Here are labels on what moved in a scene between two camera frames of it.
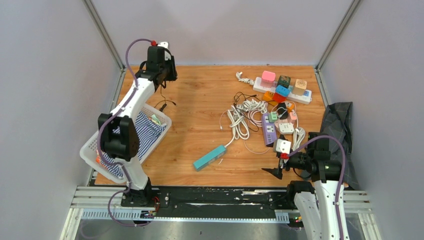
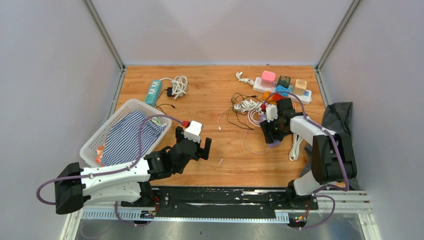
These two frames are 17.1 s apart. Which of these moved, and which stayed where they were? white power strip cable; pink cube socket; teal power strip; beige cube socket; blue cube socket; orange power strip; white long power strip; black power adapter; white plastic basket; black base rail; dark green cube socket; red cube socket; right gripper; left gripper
Moved: black power adapter; right gripper; left gripper; white power strip cable; teal power strip
Stayed: dark green cube socket; blue cube socket; white long power strip; pink cube socket; black base rail; white plastic basket; red cube socket; beige cube socket; orange power strip
